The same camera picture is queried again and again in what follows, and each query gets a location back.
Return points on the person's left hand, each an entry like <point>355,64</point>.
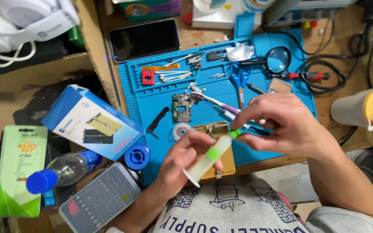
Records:
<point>180,158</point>

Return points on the black pointed tool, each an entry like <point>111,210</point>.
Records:
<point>255,88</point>

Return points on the black magnifying glass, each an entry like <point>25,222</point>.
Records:
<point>277,60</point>

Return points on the brown cardboard box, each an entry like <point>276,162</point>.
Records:
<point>89,42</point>

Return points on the black tweezers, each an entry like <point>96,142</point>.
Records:
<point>260,131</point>

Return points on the person's grey printed shirt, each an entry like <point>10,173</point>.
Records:
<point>231,210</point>

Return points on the green knife set packet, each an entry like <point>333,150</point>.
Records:
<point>18,174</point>

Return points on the small red magnetizer block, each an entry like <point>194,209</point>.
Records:
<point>147,77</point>

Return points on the grey cylinder with yellow cap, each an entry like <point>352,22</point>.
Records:
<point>358,108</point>

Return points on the gold circuit board holder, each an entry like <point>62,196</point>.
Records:
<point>228,161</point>

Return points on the grey screwdriver bit case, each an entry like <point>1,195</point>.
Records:
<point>99,200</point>

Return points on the white cotton swab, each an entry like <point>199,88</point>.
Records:
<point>177,60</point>
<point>172,72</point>
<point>173,79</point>
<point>176,76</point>

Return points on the brown paper piece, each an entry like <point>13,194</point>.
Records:
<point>280,86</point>

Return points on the black smartphone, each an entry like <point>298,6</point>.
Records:
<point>144,40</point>

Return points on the green phone circuit board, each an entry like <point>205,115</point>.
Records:
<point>181,108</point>

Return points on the black phone camera part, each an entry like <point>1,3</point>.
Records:
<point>215,55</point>

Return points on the pink and white toothbrush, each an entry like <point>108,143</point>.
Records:
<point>217,103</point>

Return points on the blue and white product box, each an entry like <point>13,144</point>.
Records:
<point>76,113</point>

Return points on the grey bench power supply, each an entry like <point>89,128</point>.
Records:
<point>303,11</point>

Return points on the red plastic pick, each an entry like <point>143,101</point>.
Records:
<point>187,18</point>

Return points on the teal printed box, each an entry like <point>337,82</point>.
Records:
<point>151,9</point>

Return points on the red and black screwdriver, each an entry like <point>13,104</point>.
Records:
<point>312,76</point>

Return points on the metal shield part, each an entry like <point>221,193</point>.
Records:
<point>195,90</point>

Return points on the clear plastic bag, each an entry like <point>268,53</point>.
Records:
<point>240,53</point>

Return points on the clear bottle with blue cap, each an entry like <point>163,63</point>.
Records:
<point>66,168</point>

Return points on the blue silicone repair mat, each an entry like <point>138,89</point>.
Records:
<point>160,97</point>

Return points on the white pen tool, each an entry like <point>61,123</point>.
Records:
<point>230,115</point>

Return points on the clear syringe with green cap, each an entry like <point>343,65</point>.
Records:
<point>210,157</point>

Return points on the white headphones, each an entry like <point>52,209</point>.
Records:
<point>27,22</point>

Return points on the person's right hand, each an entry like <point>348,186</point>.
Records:
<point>290,126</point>

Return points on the black phone frame part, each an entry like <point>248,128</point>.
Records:
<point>159,121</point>

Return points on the small metal phone bracket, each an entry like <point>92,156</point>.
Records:
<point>195,60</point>

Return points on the blue plastic spool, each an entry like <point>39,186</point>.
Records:
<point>137,157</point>

